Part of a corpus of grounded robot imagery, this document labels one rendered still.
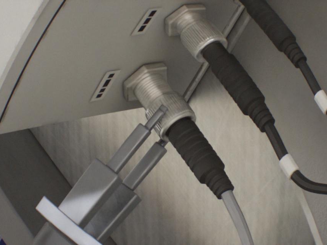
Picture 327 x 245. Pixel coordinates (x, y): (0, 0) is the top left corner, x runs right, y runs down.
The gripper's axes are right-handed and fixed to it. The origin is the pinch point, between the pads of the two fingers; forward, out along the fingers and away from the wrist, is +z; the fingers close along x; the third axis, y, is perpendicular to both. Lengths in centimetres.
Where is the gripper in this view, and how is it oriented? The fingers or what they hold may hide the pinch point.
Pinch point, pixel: (170, 116)
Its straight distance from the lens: 84.8
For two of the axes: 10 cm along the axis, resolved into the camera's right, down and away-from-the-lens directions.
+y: 7.1, 5.4, -4.5
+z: 6.4, -7.7, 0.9
